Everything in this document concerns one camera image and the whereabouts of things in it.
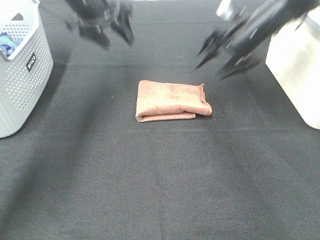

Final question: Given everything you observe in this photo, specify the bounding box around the brown microfiber towel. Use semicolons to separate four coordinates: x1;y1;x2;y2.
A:
135;80;212;123

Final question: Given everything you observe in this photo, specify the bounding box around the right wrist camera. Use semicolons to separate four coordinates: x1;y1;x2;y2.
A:
215;0;242;22

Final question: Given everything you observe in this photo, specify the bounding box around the white plastic bin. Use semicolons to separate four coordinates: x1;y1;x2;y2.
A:
265;8;320;129

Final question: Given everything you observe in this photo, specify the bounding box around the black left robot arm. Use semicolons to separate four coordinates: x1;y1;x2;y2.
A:
64;0;135;50

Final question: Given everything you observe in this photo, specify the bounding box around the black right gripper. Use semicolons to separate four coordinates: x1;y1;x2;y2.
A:
195;21;265;81

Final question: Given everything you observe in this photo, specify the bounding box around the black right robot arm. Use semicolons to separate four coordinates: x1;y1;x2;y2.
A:
196;0;320;80

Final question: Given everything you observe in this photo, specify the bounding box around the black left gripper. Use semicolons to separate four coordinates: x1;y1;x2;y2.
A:
64;0;135;49

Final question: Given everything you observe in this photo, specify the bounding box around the grey perforated laundry basket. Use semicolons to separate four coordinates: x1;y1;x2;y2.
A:
0;0;53;138

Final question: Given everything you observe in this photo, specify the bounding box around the blue cloth in basket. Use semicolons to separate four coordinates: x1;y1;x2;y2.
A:
0;32;23;58

